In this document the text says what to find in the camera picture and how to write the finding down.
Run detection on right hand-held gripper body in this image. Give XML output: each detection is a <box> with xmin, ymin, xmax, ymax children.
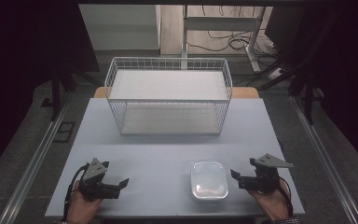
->
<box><xmin>238</xmin><ymin>153</ymin><xmax>295</xmax><ymax>194</ymax></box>

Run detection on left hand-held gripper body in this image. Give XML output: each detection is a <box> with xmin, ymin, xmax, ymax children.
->
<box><xmin>78</xmin><ymin>157</ymin><xmax>121</xmax><ymax>201</ymax></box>

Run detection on person's left hand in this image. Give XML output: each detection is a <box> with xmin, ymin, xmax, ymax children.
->
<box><xmin>66</xmin><ymin>180</ymin><xmax>104</xmax><ymax>224</ymax></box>

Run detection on person's right hand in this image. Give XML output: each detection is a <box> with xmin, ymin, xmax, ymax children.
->
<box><xmin>247</xmin><ymin>178</ymin><xmax>291</xmax><ymax>222</ymax></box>

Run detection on clear plastic lidded container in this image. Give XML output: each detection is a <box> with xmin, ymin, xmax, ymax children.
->
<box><xmin>189</xmin><ymin>160</ymin><xmax>230</xmax><ymax>203</ymax></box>

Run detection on wooden table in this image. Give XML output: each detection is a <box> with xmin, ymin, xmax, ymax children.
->
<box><xmin>92</xmin><ymin>86</ymin><xmax>261</xmax><ymax>100</ymax></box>

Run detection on black metal stand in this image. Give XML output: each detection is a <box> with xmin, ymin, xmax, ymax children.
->
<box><xmin>49</xmin><ymin>61</ymin><xmax>102</xmax><ymax>122</ymax></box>
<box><xmin>256</xmin><ymin>57</ymin><xmax>325</xmax><ymax>126</ymax></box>

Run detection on white power strip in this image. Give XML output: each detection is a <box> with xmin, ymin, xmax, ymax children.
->
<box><xmin>268</xmin><ymin>66</ymin><xmax>284</xmax><ymax>81</ymax></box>

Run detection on white cabinet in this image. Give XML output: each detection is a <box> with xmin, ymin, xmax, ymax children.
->
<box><xmin>78</xmin><ymin>4</ymin><xmax>162</xmax><ymax>52</ymax></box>

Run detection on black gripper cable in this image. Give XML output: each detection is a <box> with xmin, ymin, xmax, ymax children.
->
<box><xmin>277</xmin><ymin>175</ymin><xmax>295</xmax><ymax>218</ymax></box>
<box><xmin>62</xmin><ymin>163</ymin><xmax>90</xmax><ymax>222</ymax></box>

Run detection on black floor frame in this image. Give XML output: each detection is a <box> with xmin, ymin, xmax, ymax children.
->
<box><xmin>52</xmin><ymin>120</ymin><xmax>76</xmax><ymax>145</ymax></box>

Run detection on aluminium floor rail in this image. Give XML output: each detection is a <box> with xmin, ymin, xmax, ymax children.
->
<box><xmin>0</xmin><ymin>91</ymin><xmax>73</xmax><ymax>224</ymax></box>
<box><xmin>288</xmin><ymin>94</ymin><xmax>358</xmax><ymax>224</ymax></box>

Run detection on white wire basket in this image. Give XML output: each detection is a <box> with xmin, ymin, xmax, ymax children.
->
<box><xmin>103</xmin><ymin>56</ymin><xmax>234</xmax><ymax>136</ymax></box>

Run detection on black floor cables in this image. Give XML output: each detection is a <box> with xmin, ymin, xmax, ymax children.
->
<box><xmin>186</xmin><ymin>5</ymin><xmax>282</xmax><ymax>60</ymax></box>

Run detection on white desk frame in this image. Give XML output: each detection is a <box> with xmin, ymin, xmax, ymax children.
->
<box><xmin>181</xmin><ymin>4</ymin><xmax>267</xmax><ymax>75</ymax></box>

